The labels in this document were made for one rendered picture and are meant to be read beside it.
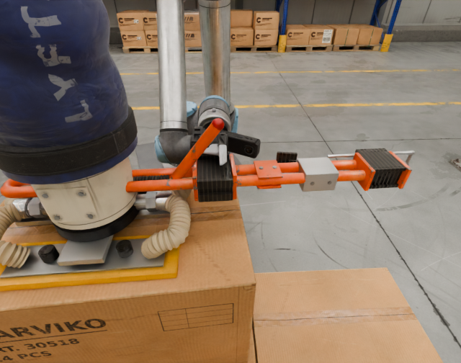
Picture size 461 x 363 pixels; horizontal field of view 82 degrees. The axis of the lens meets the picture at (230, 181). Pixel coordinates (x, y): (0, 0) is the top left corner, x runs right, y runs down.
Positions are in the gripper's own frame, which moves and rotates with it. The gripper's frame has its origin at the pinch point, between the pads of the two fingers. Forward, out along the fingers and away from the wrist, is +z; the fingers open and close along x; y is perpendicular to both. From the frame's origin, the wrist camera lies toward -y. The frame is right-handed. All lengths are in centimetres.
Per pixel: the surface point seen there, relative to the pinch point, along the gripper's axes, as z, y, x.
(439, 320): -21, -120, -120
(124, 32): -712, 225, -76
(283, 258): -66, -41, -120
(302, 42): -708, -223, -101
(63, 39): 7.9, 19.2, 26.8
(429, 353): 13, -66, -65
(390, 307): -3, -61, -65
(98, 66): 3.7, 17.8, 22.6
